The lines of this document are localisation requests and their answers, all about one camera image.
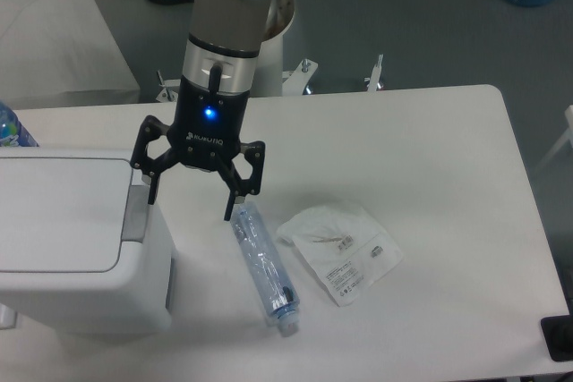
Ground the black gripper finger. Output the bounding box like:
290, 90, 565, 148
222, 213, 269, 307
129, 115, 184, 205
218, 140, 267, 222

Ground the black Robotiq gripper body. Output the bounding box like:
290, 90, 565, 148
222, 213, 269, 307
166, 77, 250, 172

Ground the white push-lid trash can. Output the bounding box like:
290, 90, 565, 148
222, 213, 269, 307
1, 148, 177, 334

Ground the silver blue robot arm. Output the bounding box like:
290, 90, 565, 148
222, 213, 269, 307
131, 0, 273, 204

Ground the crushed clear plastic bottle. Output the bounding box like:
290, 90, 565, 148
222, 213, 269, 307
230, 202, 300, 336

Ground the clear plastic packaging bag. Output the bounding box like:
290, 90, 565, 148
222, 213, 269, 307
277, 201, 404, 307

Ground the white printed t-shirt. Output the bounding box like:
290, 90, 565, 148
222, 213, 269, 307
1, 0, 140, 110

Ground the blue labelled water bottle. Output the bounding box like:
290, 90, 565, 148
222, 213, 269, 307
0, 102, 38, 148

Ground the black device at edge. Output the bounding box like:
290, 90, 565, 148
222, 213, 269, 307
541, 315, 572, 362

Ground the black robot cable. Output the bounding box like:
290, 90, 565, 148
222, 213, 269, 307
206, 62, 224, 97

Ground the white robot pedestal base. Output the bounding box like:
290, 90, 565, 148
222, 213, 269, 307
156, 36, 384, 103

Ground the white frame at right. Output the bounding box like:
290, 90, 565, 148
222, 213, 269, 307
534, 106, 572, 174

